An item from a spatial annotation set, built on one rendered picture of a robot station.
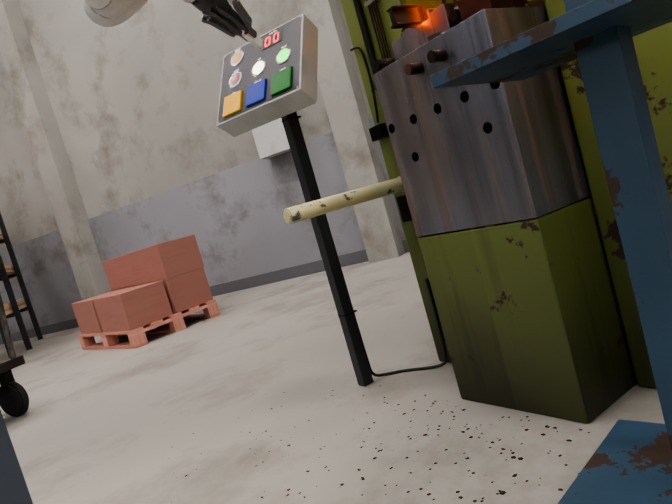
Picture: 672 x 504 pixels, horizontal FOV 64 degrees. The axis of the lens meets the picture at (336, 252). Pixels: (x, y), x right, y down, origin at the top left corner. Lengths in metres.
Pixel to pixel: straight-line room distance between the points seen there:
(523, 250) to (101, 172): 6.29
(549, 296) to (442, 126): 0.46
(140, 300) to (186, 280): 0.41
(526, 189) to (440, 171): 0.24
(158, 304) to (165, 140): 2.51
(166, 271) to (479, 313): 3.37
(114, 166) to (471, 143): 5.99
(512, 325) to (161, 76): 5.55
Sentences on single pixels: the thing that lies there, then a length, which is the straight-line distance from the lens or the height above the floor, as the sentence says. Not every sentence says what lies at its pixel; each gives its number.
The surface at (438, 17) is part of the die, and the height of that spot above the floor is 0.97.
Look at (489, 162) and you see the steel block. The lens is 1.25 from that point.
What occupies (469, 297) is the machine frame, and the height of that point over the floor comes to 0.30.
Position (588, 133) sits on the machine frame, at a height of 0.61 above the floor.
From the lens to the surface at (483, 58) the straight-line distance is 0.83.
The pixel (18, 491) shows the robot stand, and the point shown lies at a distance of 0.74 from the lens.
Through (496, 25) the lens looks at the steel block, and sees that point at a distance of 1.25.
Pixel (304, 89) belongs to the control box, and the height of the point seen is 0.96.
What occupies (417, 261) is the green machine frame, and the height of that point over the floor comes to 0.36.
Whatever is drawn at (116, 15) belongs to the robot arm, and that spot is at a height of 1.20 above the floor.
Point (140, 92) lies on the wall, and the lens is 6.64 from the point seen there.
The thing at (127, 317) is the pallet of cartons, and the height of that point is 0.24.
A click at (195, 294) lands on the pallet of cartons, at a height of 0.23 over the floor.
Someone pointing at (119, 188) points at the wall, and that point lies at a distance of 6.96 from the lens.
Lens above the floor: 0.61
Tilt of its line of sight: 5 degrees down
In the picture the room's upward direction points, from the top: 16 degrees counter-clockwise
